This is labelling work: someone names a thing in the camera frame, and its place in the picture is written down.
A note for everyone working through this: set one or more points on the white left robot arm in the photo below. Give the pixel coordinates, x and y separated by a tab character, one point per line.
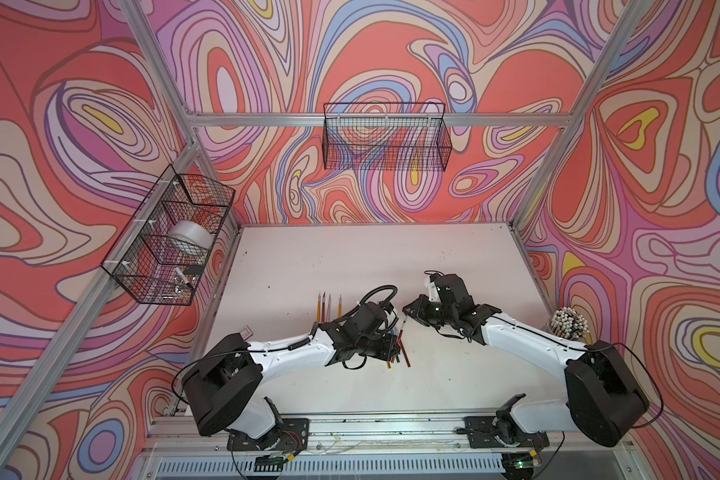
221	387

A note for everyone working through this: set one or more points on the black wire basket back wall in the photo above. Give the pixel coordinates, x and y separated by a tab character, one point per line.
386	136

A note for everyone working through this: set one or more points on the white tape roll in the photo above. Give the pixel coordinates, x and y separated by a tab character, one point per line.
191	238

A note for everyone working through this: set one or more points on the black wire basket wall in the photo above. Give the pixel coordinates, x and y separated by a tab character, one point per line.
144	261
386	136

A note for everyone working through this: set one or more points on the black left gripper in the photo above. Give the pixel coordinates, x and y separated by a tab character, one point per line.
389	353

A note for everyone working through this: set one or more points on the red capped knife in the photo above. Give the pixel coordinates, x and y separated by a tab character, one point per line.
404	353
400	330

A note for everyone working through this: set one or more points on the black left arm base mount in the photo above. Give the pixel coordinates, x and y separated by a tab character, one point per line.
270	435

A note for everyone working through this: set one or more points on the small white red card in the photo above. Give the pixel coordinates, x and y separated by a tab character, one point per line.
246	333

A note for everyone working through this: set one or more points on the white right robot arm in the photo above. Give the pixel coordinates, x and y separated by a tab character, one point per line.
602	399

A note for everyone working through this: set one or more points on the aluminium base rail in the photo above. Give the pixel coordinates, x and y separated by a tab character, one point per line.
345	446

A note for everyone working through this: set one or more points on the black wire basket left wall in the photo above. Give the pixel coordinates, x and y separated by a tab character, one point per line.
144	261

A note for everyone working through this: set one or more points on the clear cup of craft knives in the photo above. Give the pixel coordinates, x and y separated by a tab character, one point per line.
569	324

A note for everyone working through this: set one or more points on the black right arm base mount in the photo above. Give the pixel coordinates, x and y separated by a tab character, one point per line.
500	430

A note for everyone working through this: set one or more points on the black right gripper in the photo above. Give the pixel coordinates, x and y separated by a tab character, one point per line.
419	312

